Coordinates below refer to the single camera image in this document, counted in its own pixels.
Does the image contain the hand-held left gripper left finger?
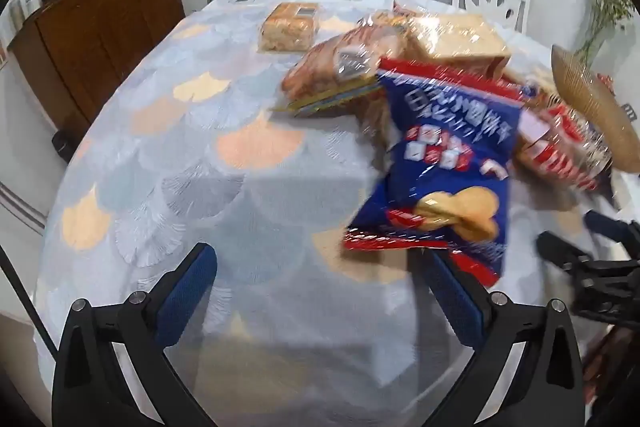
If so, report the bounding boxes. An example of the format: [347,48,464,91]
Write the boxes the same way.
[51,243,219,427]

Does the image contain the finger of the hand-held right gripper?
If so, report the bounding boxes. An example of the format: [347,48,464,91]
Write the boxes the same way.
[584,208,640,254]
[536,230,596,271]

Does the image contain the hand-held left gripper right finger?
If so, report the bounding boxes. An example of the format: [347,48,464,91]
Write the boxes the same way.
[422,249,586,427]

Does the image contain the red white snack packet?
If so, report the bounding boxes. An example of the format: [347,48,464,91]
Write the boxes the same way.
[500,74,615,194]

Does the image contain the golden woven bowl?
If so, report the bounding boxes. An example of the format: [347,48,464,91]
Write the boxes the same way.
[550,44,640,172]

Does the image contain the blue potato chip bag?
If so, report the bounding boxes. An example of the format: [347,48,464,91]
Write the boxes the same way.
[341,56,536,288]

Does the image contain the orange bread packet barcode label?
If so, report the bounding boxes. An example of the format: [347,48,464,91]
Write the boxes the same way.
[257,2,321,54]

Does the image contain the person's right hand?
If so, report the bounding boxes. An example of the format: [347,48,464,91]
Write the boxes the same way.
[582,331,622,404]

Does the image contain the scallop patterned tablecloth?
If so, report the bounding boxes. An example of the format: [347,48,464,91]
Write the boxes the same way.
[32,0,640,427]

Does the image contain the black trash bin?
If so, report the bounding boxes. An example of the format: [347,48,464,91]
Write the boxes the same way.
[51,132,81,164]

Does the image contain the dried flowers in glass vase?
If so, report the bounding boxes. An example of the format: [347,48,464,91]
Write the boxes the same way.
[575,0,636,62]

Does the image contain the yellow green flat packet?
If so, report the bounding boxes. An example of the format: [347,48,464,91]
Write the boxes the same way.
[272,79,385,118]

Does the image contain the pale sliced toast packet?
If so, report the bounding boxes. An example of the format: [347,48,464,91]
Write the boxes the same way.
[400,9,513,78]

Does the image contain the brown bread rolls packet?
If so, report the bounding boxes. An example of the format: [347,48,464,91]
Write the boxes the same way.
[280,24,406,102]

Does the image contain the brown wooden cabinet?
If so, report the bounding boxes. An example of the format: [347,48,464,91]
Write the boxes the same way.
[7,0,187,132]

